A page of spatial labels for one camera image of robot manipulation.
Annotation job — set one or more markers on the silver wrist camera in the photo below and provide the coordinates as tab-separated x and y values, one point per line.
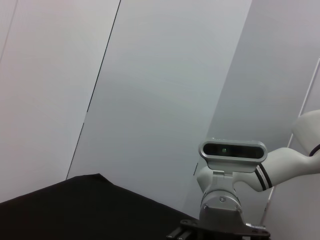
232	155

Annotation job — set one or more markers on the black tablecloth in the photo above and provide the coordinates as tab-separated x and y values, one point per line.
75	212

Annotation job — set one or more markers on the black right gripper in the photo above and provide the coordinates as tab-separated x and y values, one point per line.
212	232

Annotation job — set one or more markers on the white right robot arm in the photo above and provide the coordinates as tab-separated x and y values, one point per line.
282	165

